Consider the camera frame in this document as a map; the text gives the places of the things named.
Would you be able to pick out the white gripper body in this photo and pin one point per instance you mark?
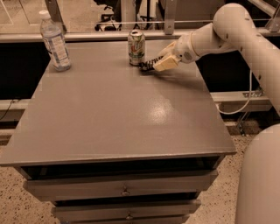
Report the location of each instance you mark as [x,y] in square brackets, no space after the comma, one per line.
[184,49]

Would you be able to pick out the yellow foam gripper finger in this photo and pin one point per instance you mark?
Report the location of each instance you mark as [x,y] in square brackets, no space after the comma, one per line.
[169,50]
[166,62]

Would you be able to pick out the black rxbar chocolate bar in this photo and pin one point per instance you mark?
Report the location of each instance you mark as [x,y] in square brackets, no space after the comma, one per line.
[148,65]

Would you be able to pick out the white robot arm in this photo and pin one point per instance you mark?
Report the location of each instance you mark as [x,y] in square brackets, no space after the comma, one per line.
[258,199]

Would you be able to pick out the green white 7up can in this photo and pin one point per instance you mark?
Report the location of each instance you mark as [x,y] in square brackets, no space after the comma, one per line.
[136,45]

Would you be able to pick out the black office chair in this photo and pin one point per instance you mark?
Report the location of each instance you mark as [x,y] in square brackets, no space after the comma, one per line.
[111,21]

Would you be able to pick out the grey drawer cabinet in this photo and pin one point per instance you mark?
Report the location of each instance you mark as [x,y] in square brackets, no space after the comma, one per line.
[104,117]

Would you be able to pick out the clear plastic water bottle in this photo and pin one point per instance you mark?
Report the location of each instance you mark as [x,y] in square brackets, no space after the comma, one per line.
[54,42]

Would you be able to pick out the grey drawer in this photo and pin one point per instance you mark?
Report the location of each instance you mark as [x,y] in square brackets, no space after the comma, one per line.
[120,185]
[127,211]

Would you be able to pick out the top grey drawer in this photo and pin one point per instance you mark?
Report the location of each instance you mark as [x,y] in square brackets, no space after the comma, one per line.
[120,185]

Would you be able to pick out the metal window rail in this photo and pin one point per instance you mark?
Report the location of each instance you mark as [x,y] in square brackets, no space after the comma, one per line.
[91,36]

